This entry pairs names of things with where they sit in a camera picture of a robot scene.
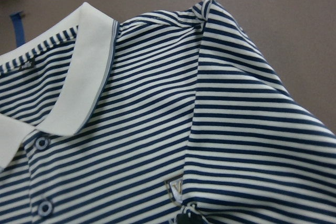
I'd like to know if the navy white striped polo shirt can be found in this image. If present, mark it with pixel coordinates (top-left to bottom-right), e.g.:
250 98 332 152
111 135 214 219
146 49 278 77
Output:
1 0 335 223

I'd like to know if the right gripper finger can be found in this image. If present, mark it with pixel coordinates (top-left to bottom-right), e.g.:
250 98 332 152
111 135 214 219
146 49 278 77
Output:
176 215 203 224

